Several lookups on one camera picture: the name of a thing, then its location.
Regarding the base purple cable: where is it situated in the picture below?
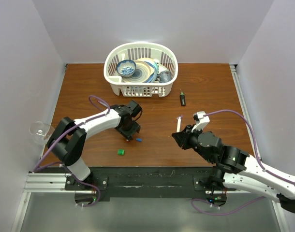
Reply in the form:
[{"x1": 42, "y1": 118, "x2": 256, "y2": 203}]
[
  {"x1": 191, "y1": 195, "x2": 266, "y2": 216},
  {"x1": 70, "y1": 174, "x2": 103, "y2": 208}
]

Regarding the blue white porcelain bowl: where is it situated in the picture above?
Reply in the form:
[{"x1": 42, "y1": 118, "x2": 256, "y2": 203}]
[{"x1": 116, "y1": 59, "x2": 136, "y2": 78}]

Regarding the black green highlighter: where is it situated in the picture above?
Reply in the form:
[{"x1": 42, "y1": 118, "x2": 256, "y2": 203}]
[{"x1": 179, "y1": 92, "x2": 186, "y2": 106}]

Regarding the blue rimmed plate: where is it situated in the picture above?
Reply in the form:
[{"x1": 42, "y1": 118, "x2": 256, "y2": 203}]
[{"x1": 145, "y1": 58, "x2": 159, "y2": 83}]

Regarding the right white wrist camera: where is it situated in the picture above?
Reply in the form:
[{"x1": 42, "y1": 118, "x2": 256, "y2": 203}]
[{"x1": 192, "y1": 111, "x2": 210, "y2": 132}]

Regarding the clear wine glass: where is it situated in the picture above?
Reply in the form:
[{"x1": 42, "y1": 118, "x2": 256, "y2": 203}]
[{"x1": 29, "y1": 121, "x2": 54, "y2": 145}]

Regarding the white blue marker pen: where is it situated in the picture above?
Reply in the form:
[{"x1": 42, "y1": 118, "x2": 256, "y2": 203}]
[{"x1": 176, "y1": 116, "x2": 182, "y2": 132}]

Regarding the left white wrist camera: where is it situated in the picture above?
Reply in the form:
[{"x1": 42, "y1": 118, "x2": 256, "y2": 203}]
[{"x1": 127, "y1": 100, "x2": 142, "y2": 117}]

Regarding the green pen cap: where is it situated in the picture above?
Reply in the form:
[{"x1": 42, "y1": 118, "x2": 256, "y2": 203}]
[{"x1": 118, "y1": 149, "x2": 125, "y2": 155}]

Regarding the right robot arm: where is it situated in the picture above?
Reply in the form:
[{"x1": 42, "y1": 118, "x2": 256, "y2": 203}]
[{"x1": 172, "y1": 125, "x2": 295, "y2": 214}]

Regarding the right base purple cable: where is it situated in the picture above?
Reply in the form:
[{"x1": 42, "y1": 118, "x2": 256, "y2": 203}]
[{"x1": 191, "y1": 195, "x2": 266, "y2": 216}]

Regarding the grey patterned mug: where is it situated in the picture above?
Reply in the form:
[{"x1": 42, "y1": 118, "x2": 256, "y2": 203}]
[{"x1": 156, "y1": 71, "x2": 172, "y2": 83}]

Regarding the white plastic dish basket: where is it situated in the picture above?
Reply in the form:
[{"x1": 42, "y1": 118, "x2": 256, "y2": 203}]
[{"x1": 103, "y1": 42, "x2": 178, "y2": 97}]

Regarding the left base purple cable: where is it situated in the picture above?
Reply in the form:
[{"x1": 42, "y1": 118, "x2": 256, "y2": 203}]
[{"x1": 70, "y1": 174, "x2": 103, "y2": 208}]

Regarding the aluminium frame rail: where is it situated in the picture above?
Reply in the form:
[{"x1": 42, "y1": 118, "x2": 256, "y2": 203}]
[{"x1": 229, "y1": 64, "x2": 262, "y2": 161}]

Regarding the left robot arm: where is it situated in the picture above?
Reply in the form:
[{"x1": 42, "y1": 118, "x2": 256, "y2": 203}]
[{"x1": 46, "y1": 100, "x2": 143, "y2": 189}]

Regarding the beige swirl plate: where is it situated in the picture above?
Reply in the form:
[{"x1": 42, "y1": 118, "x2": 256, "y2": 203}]
[{"x1": 123, "y1": 61, "x2": 153, "y2": 83}]

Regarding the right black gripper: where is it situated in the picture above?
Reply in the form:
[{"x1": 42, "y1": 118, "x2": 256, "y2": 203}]
[{"x1": 172, "y1": 123, "x2": 213, "y2": 163}]

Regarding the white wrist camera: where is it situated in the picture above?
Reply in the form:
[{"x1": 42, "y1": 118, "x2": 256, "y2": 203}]
[
  {"x1": 127, "y1": 100, "x2": 142, "y2": 117},
  {"x1": 192, "y1": 111, "x2": 210, "y2": 132}
]

